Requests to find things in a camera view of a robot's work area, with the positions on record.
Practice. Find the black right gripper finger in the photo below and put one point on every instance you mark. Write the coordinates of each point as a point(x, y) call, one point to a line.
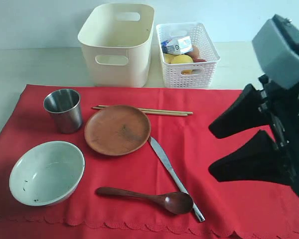
point(245, 113)
point(257, 160)

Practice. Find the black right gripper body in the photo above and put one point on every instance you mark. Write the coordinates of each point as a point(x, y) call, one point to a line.
point(281, 108)

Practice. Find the red sausage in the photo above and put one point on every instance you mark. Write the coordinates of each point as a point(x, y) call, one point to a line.
point(196, 60)

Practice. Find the fried chicken nugget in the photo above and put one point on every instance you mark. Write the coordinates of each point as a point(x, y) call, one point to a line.
point(186, 72)

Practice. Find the brown egg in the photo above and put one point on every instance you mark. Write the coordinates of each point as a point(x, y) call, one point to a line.
point(195, 53)

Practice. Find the yellow lemon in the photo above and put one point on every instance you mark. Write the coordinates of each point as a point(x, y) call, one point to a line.
point(181, 59)

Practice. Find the dark wooden spoon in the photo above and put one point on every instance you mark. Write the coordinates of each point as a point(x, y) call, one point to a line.
point(174, 202)

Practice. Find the yellow cheese wedge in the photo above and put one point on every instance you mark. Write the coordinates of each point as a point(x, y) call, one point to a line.
point(168, 58)

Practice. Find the blue white milk carton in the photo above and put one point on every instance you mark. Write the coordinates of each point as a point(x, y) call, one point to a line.
point(177, 45)

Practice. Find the lower wooden chopstick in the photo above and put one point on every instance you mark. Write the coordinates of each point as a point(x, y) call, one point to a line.
point(154, 112)

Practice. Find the wooden chopstick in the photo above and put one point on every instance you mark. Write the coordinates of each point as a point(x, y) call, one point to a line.
point(151, 110)
point(154, 112)

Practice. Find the white perforated plastic basket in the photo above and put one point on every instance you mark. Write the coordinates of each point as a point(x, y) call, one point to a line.
point(188, 75)

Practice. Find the upper wooden chopstick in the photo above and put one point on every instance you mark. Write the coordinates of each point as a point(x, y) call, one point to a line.
point(151, 110)

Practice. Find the metal table knife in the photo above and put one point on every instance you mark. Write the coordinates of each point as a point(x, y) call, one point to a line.
point(166, 162)

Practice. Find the brown round plate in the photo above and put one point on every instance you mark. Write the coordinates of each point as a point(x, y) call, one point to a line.
point(117, 130)

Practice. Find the cream plastic bin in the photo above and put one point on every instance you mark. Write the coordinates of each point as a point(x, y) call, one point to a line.
point(116, 44)

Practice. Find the stainless steel cup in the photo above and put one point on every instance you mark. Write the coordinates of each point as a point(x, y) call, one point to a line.
point(64, 108)

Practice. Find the red tablecloth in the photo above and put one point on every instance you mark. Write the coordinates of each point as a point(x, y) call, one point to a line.
point(243, 209)

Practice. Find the pale green bowl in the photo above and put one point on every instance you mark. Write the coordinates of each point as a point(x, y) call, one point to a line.
point(47, 174)

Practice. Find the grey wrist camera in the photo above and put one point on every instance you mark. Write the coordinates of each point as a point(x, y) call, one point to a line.
point(276, 46)

